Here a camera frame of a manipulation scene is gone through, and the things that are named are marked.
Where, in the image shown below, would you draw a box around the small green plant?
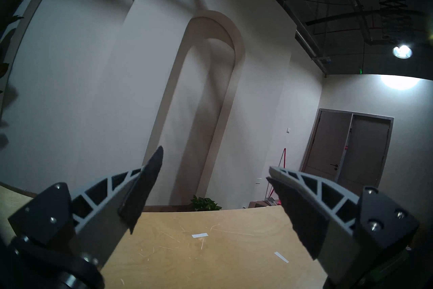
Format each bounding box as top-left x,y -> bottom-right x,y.
190,195 -> 222,211

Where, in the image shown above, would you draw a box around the dark grey door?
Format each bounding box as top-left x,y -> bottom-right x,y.
301,108 -> 394,197

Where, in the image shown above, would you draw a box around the light wooden table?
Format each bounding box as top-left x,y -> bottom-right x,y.
0,183 -> 339,289

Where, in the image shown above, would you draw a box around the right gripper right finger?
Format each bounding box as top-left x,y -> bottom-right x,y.
266,166 -> 420,289

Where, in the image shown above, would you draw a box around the round ceiling lamp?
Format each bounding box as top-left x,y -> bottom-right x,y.
392,44 -> 413,59

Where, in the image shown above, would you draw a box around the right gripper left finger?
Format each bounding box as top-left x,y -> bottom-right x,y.
7,146 -> 164,270

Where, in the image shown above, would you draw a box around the red handled broom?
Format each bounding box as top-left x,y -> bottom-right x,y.
267,147 -> 288,198

